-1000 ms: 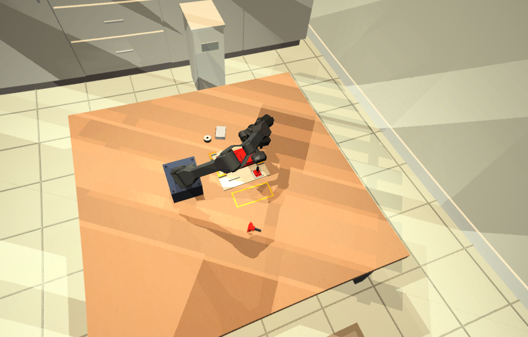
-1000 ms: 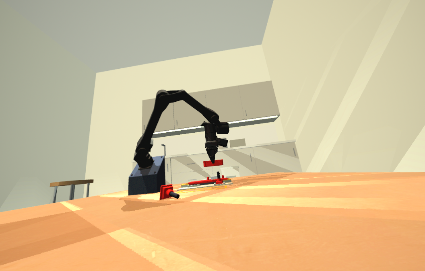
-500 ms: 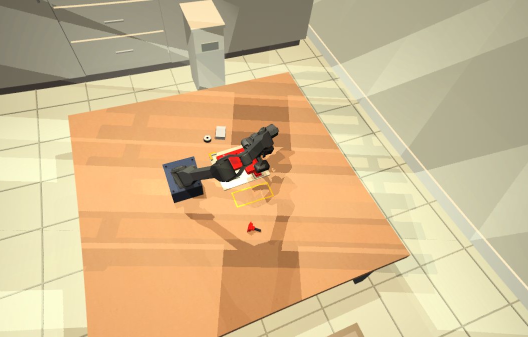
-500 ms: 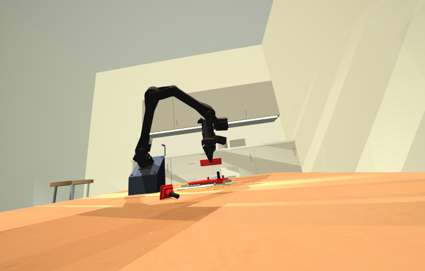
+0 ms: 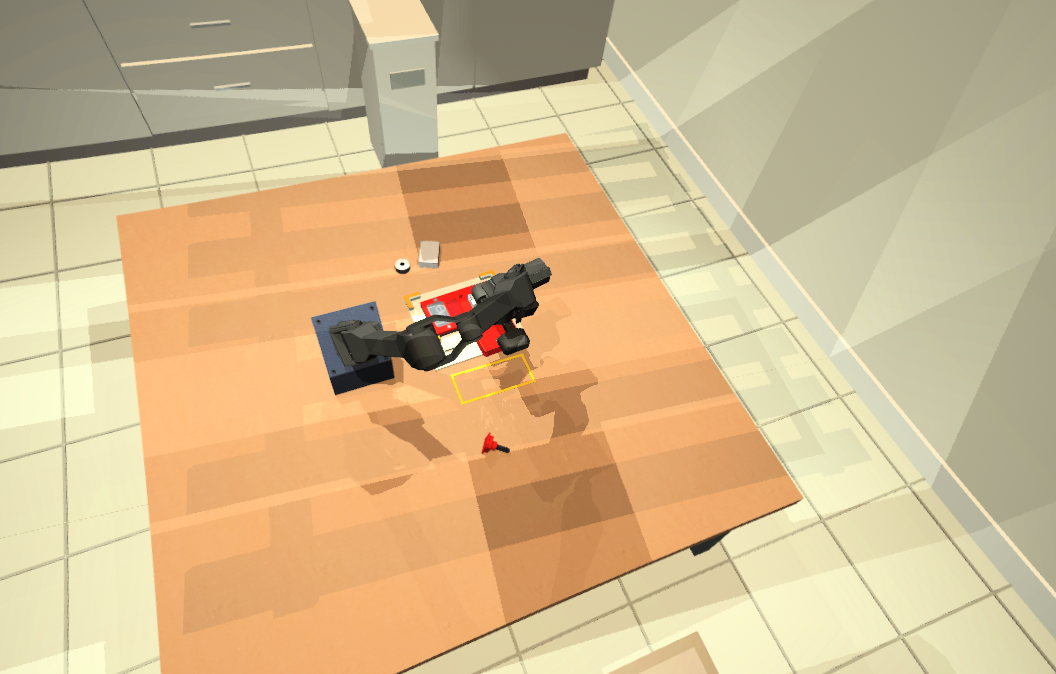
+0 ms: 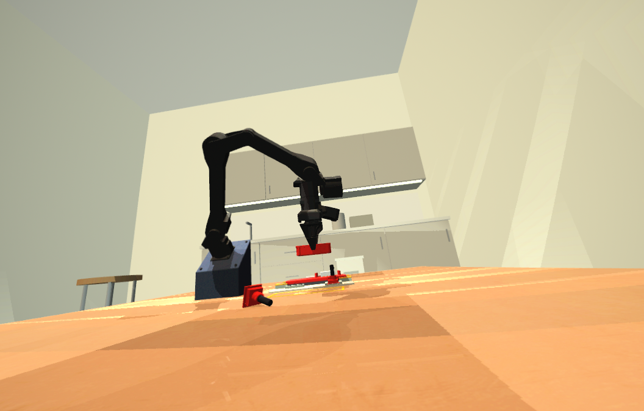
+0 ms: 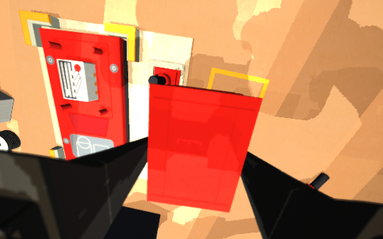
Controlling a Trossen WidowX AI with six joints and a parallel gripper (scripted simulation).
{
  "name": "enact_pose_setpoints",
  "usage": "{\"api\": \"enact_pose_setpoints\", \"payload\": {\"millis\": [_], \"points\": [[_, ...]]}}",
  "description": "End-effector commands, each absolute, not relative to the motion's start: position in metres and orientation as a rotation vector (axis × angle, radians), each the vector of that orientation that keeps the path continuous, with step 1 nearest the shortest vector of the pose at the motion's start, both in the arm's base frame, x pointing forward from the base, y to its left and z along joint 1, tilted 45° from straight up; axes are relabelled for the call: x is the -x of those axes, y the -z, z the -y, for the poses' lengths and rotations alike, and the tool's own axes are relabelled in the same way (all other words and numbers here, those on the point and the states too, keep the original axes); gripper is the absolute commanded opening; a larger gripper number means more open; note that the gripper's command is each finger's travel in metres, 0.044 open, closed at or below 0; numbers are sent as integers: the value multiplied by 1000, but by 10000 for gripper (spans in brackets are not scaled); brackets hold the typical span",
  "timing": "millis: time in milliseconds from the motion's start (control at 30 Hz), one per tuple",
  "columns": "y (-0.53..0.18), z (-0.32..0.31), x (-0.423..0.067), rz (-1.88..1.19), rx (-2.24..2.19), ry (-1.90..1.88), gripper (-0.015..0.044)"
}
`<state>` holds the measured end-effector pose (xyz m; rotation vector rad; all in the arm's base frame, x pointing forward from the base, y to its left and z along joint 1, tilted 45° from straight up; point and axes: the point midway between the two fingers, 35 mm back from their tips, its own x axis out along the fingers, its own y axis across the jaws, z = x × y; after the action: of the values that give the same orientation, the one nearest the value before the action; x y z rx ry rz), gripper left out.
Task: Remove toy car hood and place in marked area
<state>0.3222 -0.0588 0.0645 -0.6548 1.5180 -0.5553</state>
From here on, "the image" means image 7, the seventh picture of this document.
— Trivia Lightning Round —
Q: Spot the yellow rectangular frame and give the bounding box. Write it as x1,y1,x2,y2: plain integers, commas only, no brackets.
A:
207,68,270,98

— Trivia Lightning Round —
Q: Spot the black toy tyre with white hub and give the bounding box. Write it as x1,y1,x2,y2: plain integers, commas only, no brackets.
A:
0,130,21,150

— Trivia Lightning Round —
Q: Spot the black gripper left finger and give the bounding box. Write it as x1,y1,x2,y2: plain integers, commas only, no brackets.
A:
0,137,148,239

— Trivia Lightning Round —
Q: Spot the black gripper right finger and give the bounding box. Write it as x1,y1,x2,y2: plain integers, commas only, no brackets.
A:
241,151,383,239

